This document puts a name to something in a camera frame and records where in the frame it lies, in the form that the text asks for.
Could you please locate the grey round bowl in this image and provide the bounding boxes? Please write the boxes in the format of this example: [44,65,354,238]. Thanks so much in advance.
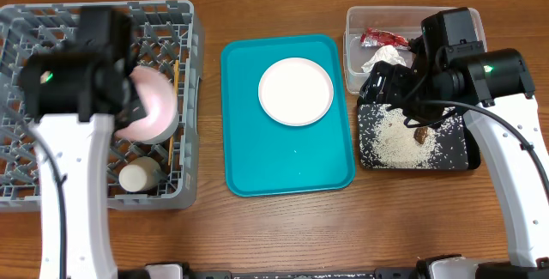
[138,112,179,144]

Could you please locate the teal plastic tray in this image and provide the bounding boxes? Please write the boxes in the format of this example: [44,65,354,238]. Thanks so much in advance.
[220,34,356,197]

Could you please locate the brown food piece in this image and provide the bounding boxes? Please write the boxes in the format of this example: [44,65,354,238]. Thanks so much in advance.
[413,127,428,145]

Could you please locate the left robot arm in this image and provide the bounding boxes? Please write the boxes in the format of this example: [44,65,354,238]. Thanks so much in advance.
[20,7,136,278]

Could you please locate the white rice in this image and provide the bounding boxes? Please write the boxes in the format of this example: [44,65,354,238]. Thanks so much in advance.
[358,103,468,169]

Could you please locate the white round plate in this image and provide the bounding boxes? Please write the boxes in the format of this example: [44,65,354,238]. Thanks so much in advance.
[258,58,335,126]

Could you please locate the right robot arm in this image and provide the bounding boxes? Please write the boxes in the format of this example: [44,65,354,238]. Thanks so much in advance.
[357,8,548,270]

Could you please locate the red candy wrapper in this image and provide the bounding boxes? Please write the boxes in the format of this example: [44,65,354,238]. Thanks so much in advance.
[360,27,408,49]

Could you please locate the white paper cup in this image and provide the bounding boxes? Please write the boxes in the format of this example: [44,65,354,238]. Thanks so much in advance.
[118,157,161,192]

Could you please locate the grey plastic dish rack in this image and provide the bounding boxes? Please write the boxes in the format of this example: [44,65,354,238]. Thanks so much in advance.
[1,0,204,212]

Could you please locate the white tissue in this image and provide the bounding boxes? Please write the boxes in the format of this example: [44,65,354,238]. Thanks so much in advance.
[361,45,406,74]

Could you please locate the pink bowl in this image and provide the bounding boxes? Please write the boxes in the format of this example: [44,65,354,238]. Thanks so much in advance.
[115,66,178,142]

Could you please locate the clear plastic bin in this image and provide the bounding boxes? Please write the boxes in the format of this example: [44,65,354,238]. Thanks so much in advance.
[342,5,488,95]

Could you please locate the black waste tray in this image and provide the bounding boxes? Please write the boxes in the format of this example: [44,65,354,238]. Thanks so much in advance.
[356,96,481,172]

